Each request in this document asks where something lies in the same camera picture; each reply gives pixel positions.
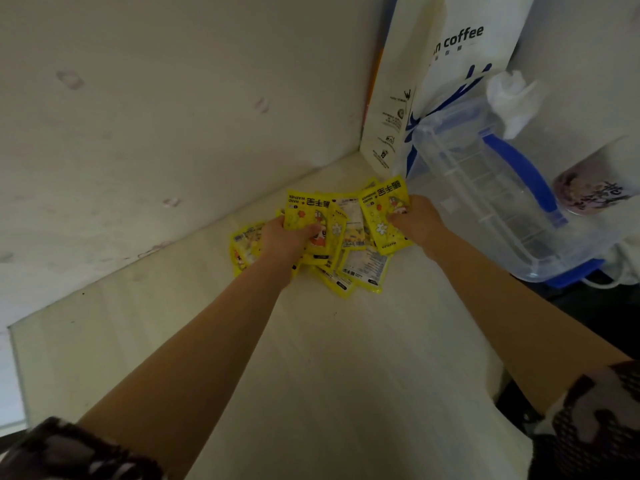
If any crumpled white tissue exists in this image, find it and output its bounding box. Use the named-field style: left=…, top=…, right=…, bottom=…
left=486, top=70, right=547, bottom=141

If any pile of yellow sachets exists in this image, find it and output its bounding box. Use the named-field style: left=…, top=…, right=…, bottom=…
left=228, top=178, right=396, bottom=300

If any black patterned left sleeve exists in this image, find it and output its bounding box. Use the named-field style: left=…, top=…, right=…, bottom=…
left=0, top=416, right=167, bottom=480

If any person's right forearm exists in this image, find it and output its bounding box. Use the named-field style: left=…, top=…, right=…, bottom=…
left=423, top=228, right=632, bottom=416

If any white cable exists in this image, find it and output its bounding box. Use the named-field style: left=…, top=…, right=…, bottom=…
left=581, top=265, right=640, bottom=291

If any black patterned right sleeve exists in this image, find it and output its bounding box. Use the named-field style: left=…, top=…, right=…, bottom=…
left=529, top=359, right=640, bottom=480

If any pink drink cup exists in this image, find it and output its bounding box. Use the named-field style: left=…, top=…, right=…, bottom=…
left=552, top=137, right=640, bottom=217

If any person's right hand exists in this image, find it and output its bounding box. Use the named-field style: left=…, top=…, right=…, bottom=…
left=387, top=195, right=447, bottom=251

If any white paper bag blue print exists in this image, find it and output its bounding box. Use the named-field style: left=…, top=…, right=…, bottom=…
left=359, top=0, right=537, bottom=181

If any person's left hand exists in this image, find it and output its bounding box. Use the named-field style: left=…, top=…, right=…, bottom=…
left=258, top=216, right=324, bottom=268

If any black patterned sleeve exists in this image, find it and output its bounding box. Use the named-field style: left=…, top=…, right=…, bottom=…
left=0, top=416, right=167, bottom=480
left=529, top=359, right=640, bottom=480

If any clear plastic pitcher blue handle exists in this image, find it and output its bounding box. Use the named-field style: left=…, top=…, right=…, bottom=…
left=405, top=95, right=623, bottom=283

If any person's left forearm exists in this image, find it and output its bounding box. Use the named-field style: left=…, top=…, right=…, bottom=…
left=77, top=252, right=304, bottom=480

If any blue plastic lid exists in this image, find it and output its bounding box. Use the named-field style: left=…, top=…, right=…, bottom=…
left=544, top=259, right=607, bottom=290

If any yellow hand warmer packet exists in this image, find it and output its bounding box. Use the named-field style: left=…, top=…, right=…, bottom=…
left=357, top=176, right=415, bottom=256
left=284, top=189, right=335, bottom=267

